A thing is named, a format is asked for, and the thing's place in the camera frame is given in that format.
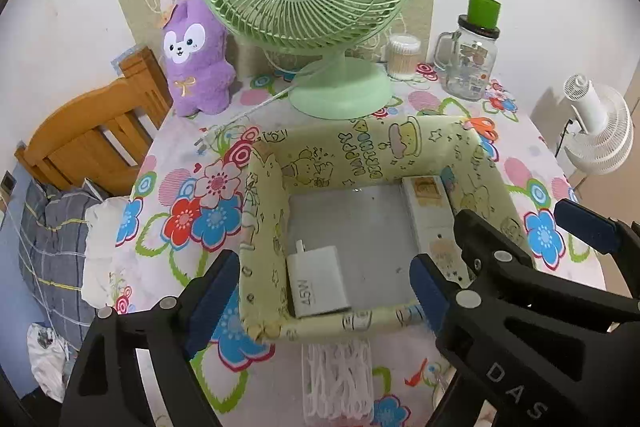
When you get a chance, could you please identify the white plastic mesh item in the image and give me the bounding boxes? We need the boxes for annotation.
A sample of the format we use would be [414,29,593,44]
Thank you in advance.
[302,339,373,423]

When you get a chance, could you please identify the purple plush toy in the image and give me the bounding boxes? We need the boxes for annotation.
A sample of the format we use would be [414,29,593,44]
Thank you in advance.
[161,0,236,118]

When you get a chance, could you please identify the floral tablecloth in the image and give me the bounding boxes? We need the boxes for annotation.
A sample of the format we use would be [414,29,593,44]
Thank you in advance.
[82,62,608,427]

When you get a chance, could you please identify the grey plaid quilt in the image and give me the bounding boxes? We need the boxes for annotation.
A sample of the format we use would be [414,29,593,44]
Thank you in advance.
[17,179,108,343]

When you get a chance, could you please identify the orange scissors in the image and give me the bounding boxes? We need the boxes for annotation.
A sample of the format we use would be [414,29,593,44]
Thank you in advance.
[465,117,501,158]

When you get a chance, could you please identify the white power adapter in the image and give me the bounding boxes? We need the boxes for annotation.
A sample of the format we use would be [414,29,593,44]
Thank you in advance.
[286,241,352,319]

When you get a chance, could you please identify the white patterned cloth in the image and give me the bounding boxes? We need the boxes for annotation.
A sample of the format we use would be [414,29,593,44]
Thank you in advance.
[27,322,71,400]

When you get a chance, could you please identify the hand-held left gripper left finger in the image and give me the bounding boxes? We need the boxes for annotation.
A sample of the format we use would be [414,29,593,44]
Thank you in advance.
[59,249,241,427]

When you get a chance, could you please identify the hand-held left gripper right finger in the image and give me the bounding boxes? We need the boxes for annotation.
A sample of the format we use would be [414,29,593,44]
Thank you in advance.
[409,253,453,339]

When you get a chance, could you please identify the white rectangular box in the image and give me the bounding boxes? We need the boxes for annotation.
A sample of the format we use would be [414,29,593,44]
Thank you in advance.
[402,176,476,288]

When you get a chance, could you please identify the glass jar mug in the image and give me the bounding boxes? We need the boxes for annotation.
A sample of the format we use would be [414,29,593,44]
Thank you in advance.
[434,14,501,102]

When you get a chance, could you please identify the white standing fan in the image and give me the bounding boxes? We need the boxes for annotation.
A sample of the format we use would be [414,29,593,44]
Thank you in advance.
[562,74,633,175]

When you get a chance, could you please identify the yellow cartoon print fabric box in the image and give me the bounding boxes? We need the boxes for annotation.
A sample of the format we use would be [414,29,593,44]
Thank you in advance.
[239,114,533,343]

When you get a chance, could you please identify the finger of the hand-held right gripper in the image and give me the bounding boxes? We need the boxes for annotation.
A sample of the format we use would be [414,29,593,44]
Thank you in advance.
[435,208,640,427]
[554,199,640,300]

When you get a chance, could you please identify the white fan power cable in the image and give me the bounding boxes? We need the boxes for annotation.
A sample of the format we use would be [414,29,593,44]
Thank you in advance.
[196,84,301,155]

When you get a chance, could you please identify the wooden chair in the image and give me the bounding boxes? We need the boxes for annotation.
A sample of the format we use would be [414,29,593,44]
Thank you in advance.
[14,47,173,195]

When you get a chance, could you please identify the small green cup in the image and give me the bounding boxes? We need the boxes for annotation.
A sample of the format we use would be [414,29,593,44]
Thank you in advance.
[467,0,502,28]

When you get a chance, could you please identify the cotton swab container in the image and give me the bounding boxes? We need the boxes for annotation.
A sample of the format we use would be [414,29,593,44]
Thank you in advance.
[387,34,422,81]

